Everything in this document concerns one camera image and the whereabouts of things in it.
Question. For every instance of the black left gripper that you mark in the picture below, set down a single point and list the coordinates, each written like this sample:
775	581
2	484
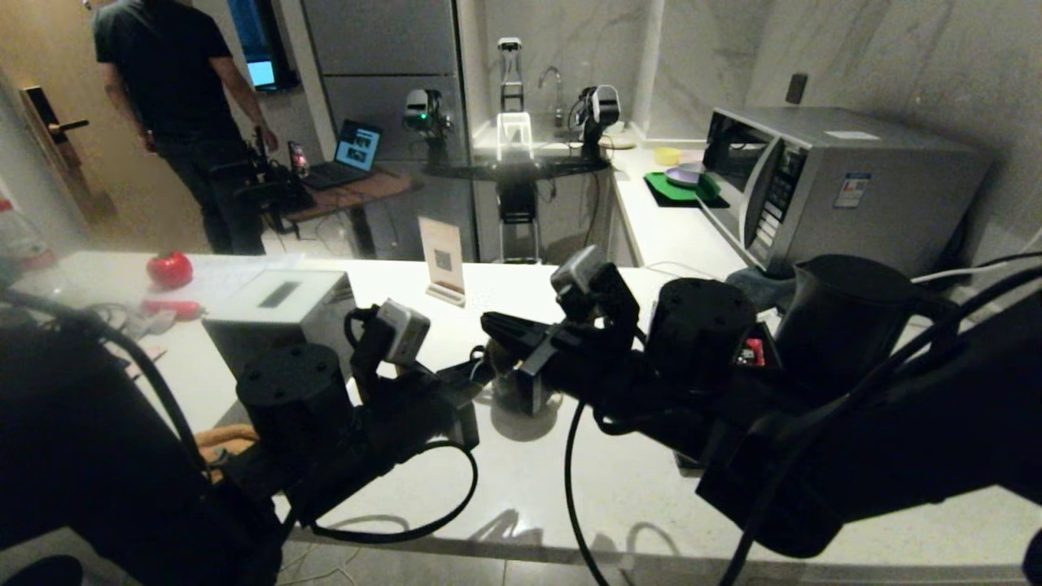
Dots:
415	415

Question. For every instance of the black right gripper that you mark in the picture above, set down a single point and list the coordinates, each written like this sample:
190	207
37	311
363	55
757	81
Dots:
594	366

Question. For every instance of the black mug white inside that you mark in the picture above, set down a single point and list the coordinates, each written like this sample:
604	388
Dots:
509	391

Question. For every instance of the black electric kettle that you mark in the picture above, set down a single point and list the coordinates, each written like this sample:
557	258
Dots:
847	325

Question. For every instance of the black background robot arm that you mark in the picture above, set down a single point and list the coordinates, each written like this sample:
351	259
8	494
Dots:
601	110

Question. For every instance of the red tea packet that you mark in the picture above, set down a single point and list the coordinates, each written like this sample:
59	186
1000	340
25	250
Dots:
753	352

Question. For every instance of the QR code table sign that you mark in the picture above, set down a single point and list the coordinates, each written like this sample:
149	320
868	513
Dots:
442	256

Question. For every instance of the green mat black edge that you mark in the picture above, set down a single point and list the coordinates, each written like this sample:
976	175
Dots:
663	194

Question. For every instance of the brown wooden side table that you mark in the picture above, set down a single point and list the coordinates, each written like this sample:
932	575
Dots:
374	191

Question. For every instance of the black tissue box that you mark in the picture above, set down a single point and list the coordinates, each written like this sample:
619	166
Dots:
269	313

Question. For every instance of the small beige round dish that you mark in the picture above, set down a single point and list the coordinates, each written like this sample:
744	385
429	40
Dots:
623	145

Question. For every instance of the yellow bowl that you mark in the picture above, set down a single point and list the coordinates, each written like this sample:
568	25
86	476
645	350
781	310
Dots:
667	156

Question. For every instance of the dark grey cloth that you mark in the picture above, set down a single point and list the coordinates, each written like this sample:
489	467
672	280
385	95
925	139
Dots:
749	281

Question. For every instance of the chrome faucet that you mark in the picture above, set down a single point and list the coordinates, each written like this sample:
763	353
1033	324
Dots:
558	102

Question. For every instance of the black compartment box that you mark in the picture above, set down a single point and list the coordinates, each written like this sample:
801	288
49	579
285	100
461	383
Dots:
761	334

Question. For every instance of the black laptop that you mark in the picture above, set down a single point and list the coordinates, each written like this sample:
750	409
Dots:
358	150

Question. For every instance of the orange terry cloth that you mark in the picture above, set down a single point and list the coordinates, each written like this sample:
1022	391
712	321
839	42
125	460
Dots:
224	435

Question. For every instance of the grey device green light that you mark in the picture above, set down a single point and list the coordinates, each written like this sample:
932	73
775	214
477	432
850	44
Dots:
419	110

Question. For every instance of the pink paper packet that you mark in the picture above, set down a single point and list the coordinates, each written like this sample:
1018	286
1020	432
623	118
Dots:
155	356

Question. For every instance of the grey refrigerator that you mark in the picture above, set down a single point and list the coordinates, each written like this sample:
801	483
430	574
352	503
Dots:
391	49

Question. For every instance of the crumpled white wrapper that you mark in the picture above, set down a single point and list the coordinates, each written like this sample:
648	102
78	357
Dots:
155	324

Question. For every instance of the red toy tomato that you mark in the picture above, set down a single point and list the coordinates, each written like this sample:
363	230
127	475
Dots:
169	270

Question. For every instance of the silver microwave oven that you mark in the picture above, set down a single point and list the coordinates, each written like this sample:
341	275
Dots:
863	203

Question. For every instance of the dark framed blue screen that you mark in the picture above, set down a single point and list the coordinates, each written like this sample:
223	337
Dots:
264	49

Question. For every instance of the person in black shirt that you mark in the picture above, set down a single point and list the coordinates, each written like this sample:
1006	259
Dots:
179	98

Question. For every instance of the black round floor object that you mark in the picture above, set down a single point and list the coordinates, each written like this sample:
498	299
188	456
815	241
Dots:
41	572

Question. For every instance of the black round pedestal table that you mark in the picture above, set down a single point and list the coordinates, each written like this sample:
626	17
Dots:
521	169

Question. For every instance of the dark wall outlet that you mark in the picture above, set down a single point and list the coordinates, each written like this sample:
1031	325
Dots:
796	89

